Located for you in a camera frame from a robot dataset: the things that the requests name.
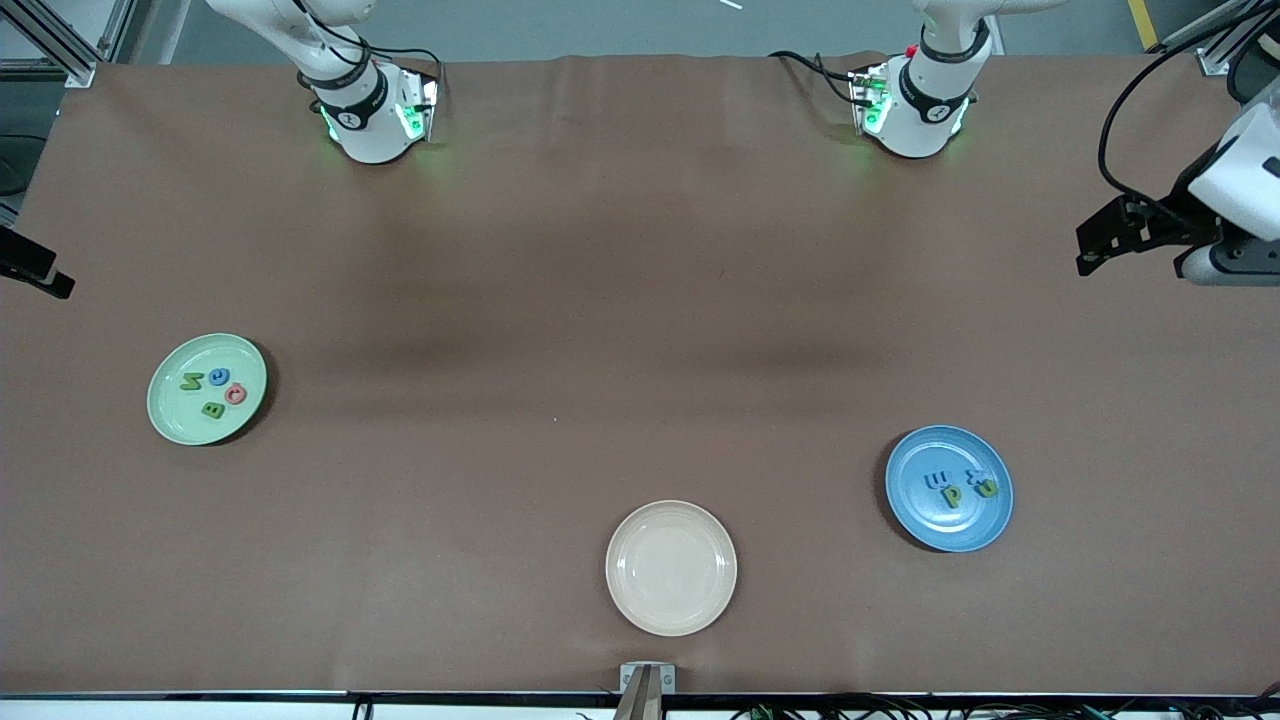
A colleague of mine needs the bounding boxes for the light green plate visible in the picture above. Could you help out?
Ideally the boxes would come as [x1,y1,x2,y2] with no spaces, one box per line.
[146,332,269,447]

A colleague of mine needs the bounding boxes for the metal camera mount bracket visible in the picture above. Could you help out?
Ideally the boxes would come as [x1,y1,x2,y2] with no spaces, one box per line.
[619,662,677,720]

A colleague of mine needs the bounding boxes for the black base cable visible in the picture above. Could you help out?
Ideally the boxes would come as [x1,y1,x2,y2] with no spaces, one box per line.
[768,49,863,103]
[320,0,447,101]

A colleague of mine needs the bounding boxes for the tangled black cables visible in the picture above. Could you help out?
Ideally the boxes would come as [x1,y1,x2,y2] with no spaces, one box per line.
[730,695,1280,720]

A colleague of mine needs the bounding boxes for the metal base box green light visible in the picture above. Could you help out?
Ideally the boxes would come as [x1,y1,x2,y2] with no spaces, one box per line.
[398,68,441,143]
[848,62,893,137]

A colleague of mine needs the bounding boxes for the cream plate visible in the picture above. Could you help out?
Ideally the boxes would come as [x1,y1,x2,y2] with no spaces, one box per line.
[604,499,739,638]

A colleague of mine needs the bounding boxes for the blue plate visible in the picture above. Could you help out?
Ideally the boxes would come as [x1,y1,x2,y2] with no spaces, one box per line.
[884,425,1015,553]

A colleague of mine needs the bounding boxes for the brown table cover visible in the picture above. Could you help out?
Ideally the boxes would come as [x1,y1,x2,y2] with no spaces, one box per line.
[0,52,1280,696]

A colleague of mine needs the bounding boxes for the aluminium frame profile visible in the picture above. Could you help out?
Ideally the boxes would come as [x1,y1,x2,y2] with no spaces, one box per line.
[1195,0,1280,77]
[0,0,133,89]

